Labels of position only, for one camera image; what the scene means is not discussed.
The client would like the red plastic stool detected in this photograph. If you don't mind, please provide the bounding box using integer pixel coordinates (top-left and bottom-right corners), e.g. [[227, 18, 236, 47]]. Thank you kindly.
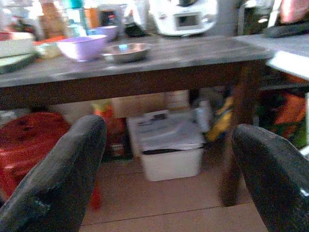
[[0, 111, 102, 211]]

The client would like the yellow blue bag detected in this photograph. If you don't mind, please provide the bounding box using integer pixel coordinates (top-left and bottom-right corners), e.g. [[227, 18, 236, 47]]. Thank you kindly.
[[205, 94, 235, 143]]

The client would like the green cutting board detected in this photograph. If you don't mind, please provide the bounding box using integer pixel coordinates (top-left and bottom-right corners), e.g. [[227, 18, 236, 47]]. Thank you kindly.
[[0, 53, 37, 74]]

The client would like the dark wooden table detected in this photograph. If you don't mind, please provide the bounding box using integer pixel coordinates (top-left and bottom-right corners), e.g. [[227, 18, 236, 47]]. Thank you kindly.
[[0, 35, 276, 207]]

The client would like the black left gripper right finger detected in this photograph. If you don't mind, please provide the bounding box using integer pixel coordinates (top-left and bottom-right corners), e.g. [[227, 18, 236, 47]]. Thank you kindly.
[[232, 124, 309, 232]]

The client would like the small purple plastic bowl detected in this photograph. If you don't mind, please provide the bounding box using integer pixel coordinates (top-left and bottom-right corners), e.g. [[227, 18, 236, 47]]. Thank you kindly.
[[88, 25, 119, 42]]

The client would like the orange plastic bag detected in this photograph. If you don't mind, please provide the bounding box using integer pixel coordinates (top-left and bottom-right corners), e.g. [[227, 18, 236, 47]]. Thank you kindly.
[[272, 73, 308, 138]]

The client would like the teal canister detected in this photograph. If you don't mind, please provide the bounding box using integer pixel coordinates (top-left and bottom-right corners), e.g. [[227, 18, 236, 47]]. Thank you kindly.
[[63, 0, 86, 37]]

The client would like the cardboard box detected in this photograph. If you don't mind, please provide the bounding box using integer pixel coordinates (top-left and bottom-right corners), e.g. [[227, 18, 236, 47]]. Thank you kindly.
[[112, 92, 167, 119]]

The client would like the shiny metal bowl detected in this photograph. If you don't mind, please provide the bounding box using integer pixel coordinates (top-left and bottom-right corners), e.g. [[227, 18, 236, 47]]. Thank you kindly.
[[102, 43, 151, 63]]

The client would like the white kitchen appliance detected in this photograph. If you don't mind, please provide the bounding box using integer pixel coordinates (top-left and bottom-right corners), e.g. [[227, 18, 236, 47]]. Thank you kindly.
[[149, 0, 219, 37]]

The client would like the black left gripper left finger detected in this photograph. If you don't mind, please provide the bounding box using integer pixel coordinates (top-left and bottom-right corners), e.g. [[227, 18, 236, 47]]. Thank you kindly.
[[0, 114, 107, 232]]

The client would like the large purple plastic bowl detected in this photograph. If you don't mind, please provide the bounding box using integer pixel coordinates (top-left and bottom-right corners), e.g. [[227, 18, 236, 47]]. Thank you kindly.
[[56, 34, 108, 62]]

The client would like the white plastic bin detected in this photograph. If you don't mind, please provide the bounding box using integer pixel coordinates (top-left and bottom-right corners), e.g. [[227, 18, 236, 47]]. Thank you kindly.
[[127, 110, 206, 182]]

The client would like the white rectangular dish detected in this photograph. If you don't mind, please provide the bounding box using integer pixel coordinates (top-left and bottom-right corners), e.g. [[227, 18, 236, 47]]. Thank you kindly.
[[0, 31, 36, 58]]

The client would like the orange container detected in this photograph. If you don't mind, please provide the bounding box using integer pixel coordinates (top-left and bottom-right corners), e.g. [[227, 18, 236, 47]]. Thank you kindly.
[[84, 7, 100, 29]]

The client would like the orange snack package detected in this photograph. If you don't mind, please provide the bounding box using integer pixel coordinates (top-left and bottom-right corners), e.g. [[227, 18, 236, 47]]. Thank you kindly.
[[92, 101, 128, 158]]

